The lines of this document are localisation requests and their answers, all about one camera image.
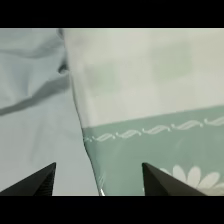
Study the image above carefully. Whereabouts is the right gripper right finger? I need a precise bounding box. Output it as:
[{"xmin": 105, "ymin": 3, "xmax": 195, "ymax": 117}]
[{"xmin": 141, "ymin": 162, "xmax": 208, "ymax": 197}]

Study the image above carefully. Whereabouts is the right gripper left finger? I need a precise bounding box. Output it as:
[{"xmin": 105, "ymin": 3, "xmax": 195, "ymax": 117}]
[{"xmin": 0, "ymin": 161, "xmax": 57, "ymax": 197}]

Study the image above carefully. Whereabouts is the grey-blue garment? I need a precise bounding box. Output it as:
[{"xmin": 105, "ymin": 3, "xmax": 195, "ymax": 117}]
[{"xmin": 0, "ymin": 28, "xmax": 102, "ymax": 197}]

